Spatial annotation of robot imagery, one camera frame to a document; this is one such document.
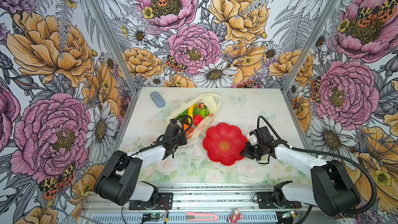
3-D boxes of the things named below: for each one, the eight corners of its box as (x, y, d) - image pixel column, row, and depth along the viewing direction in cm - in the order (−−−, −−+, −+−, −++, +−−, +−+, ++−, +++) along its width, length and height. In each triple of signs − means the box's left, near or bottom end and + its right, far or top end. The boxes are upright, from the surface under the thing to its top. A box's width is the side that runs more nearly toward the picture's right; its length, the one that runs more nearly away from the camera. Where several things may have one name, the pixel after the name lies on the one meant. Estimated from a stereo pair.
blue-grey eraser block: (158, 109, 112) (157, 106, 110) (150, 95, 121) (149, 93, 119) (166, 105, 115) (165, 102, 112) (157, 92, 123) (156, 90, 121)
